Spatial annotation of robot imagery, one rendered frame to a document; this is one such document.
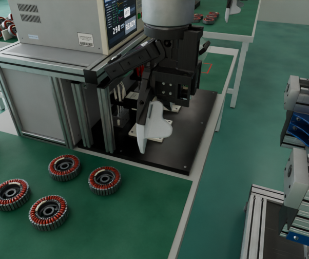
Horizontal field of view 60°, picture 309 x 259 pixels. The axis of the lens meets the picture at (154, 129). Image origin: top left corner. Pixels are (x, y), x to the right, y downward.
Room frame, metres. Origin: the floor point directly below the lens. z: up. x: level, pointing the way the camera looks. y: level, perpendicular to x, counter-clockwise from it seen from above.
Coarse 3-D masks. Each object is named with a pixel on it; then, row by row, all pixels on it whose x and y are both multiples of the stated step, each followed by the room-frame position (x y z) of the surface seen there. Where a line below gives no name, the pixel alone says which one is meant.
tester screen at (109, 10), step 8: (104, 0) 0.92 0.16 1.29; (112, 0) 0.97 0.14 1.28; (120, 0) 1.03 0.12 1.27; (128, 0) 1.09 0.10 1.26; (112, 8) 0.97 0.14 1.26; (120, 8) 1.02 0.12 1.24; (112, 16) 0.96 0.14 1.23; (120, 16) 1.02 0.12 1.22; (128, 16) 1.08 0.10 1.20; (112, 24) 0.96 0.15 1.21; (120, 24) 1.01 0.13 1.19; (112, 32) 0.95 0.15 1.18; (120, 32) 1.01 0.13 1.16
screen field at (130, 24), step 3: (135, 15) 1.14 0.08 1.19; (129, 18) 1.09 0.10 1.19; (132, 18) 1.12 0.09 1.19; (135, 18) 1.14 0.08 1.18; (126, 21) 1.06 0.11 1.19; (129, 21) 1.09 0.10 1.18; (132, 21) 1.12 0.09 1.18; (135, 21) 1.14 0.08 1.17; (126, 24) 1.06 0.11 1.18; (129, 24) 1.09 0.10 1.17; (132, 24) 1.12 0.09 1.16; (135, 24) 1.14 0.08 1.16; (126, 27) 1.06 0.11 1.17; (129, 27) 1.09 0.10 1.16; (132, 27) 1.12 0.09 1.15; (135, 27) 1.14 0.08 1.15; (126, 30) 1.06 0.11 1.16; (129, 30) 1.09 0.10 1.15; (126, 33) 1.06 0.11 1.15
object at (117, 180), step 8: (104, 168) 0.69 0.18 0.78; (112, 168) 0.68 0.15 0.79; (96, 176) 0.65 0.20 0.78; (104, 176) 0.65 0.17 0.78; (112, 176) 0.66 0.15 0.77; (120, 176) 0.65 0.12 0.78; (96, 184) 0.61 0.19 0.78; (104, 184) 0.61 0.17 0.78; (112, 184) 0.61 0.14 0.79; (120, 184) 0.63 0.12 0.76; (96, 192) 0.59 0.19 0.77; (104, 192) 0.59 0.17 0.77; (112, 192) 0.60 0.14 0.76
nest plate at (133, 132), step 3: (168, 120) 0.99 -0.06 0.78; (171, 123) 0.98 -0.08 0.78; (135, 126) 0.94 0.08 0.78; (132, 129) 0.92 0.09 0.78; (135, 129) 0.92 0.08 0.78; (129, 132) 0.90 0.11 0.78; (132, 132) 0.90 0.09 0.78; (135, 132) 0.90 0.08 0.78; (132, 135) 0.89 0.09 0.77; (135, 135) 0.89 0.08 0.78; (147, 138) 0.87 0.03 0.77; (150, 138) 0.86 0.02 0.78; (153, 138) 0.86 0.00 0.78; (156, 138) 0.86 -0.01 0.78; (159, 138) 0.86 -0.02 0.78; (162, 138) 0.86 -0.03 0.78; (159, 141) 0.85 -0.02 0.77
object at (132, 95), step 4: (128, 92) 0.99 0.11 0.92; (132, 92) 0.99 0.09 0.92; (136, 92) 0.99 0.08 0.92; (128, 96) 0.96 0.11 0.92; (132, 96) 0.96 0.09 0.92; (136, 96) 0.96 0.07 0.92; (112, 100) 0.97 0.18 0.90; (116, 100) 0.97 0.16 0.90; (124, 100) 0.95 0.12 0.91; (128, 100) 0.94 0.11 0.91; (132, 100) 0.94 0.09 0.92; (136, 100) 0.93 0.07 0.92; (116, 104) 0.96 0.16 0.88; (120, 104) 0.95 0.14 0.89; (124, 104) 0.95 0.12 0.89; (128, 104) 0.94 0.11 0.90; (132, 104) 0.94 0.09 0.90; (136, 104) 0.93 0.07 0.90; (120, 108) 0.99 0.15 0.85; (132, 108) 0.94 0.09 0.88; (136, 108) 0.93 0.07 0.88; (120, 112) 0.99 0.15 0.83
